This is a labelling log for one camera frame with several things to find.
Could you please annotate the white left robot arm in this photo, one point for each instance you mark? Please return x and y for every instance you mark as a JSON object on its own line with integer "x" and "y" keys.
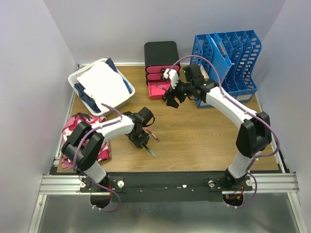
{"x": 83, "y": 145}

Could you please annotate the blue magazine file rack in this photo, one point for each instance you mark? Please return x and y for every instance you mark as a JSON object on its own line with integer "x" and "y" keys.
{"x": 243, "y": 48}

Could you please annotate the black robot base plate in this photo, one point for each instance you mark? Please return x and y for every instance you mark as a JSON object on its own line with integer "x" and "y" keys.
{"x": 174, "y": 186}

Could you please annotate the navy blue cloth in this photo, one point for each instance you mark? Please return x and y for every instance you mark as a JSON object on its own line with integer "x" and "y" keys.
{"x": 85, "y": 97}

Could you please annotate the blue gel pen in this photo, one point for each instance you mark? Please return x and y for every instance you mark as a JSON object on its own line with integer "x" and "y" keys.
{"x": 149, "y": 150}

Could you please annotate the pink gel pen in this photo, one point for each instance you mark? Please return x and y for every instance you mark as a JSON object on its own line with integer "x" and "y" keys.
{"x": 152, "y": 134}

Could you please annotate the pink bottom drawer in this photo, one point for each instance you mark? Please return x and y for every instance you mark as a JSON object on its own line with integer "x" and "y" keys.
{"x": 157, "y": 93}

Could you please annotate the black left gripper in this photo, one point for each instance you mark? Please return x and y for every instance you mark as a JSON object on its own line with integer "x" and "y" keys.
{"x": 138, "y": 142}

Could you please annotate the black pink drawer cabinet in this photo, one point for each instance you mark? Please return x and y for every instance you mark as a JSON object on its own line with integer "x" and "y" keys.
{"x": 159, "y": 56}

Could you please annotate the blue file folder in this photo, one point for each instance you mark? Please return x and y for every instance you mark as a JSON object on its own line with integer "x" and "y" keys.
{"x": 220, "y": 57}

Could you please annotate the pink camouflage cloth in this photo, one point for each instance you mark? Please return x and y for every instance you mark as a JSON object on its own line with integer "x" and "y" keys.
{"x": 69, "y": 127}

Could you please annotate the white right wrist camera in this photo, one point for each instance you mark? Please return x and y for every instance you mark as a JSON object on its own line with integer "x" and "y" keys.
{"x": 172, "y": 76}

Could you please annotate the orange cover paperback book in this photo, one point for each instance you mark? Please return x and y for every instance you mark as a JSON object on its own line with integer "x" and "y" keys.
{"x": 204, "y": 73}

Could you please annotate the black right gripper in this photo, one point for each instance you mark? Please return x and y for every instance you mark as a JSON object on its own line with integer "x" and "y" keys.
{"x": 170, "y": 96}

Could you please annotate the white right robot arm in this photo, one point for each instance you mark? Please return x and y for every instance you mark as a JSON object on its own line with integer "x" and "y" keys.
{"x": 253, "y": 136}

